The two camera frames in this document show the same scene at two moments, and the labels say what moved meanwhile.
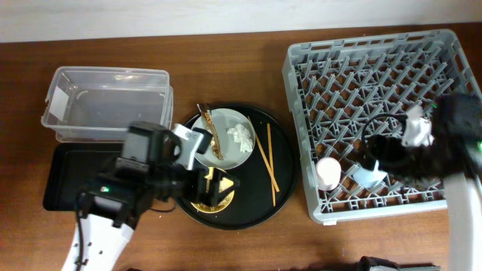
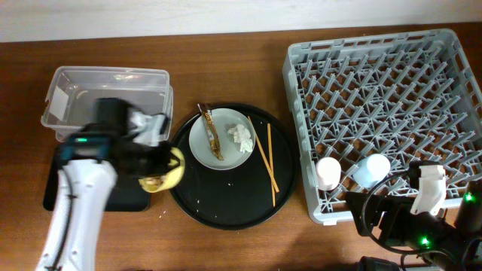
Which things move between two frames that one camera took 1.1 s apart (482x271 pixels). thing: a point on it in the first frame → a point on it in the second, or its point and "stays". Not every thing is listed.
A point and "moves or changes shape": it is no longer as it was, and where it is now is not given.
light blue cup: (365, 178) stays
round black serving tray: (264, 181) stays
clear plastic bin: (97, 104) stays
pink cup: (328, 172) stays
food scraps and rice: (224, 184) moves or changes shape
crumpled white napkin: (242, 135) stays
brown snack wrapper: (215, 144) stays
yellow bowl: (224, 203) moves or changes shape
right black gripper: (391, 147) → (396, 208)
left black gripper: (196, 193) → (147, 174)
